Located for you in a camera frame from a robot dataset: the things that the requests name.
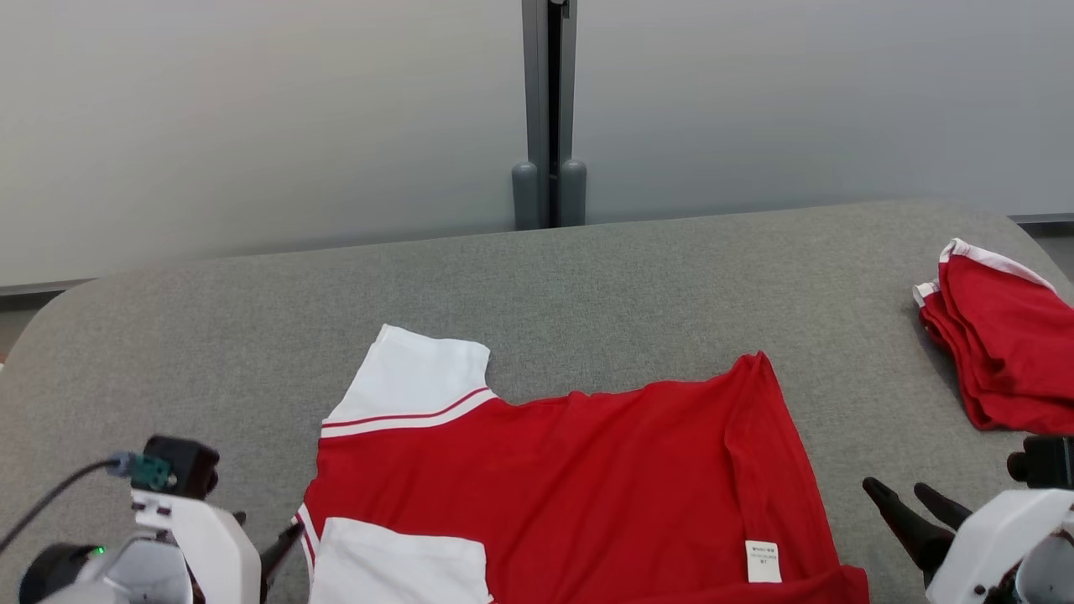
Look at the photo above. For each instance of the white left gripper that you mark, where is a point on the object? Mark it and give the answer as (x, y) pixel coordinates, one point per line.
(218, 554)

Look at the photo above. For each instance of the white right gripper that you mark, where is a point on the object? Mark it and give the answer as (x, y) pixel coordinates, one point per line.
(998, 537)

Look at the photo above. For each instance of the red shorts white trim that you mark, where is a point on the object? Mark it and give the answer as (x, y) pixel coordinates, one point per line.
(1007, 344)

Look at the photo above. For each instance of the red jersey white sleeves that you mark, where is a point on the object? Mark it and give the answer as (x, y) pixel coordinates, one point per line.
(587, 486)

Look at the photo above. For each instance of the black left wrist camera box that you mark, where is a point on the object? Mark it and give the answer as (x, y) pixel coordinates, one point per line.
(189, 466)

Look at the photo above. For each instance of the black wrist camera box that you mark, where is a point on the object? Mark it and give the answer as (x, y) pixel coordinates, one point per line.
(189, 466)
(1049, 461)

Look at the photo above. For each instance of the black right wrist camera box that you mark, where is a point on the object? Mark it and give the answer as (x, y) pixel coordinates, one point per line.
(1049, 461)

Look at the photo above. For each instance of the grey partition post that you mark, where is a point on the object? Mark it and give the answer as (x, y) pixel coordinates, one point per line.
(550, 92)

